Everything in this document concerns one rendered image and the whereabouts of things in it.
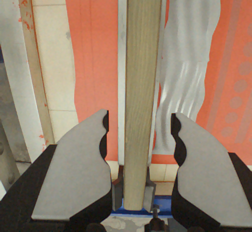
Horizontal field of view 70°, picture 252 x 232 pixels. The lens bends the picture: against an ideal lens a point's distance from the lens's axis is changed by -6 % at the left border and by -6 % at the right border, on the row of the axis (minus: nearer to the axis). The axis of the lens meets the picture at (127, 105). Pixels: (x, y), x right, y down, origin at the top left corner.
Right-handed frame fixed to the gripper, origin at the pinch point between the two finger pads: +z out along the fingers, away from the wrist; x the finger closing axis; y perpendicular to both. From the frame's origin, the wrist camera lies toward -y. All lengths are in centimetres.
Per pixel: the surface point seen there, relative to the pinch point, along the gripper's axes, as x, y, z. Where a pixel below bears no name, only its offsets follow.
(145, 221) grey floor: 21, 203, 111
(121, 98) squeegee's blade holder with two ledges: -2.1, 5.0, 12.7
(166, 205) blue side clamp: 7.2, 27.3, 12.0
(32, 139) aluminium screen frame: -17.0, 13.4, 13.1
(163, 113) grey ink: 4.7, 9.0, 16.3
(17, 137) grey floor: -98, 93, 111
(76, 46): -9.1, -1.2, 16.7
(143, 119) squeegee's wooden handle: 0.7, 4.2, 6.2
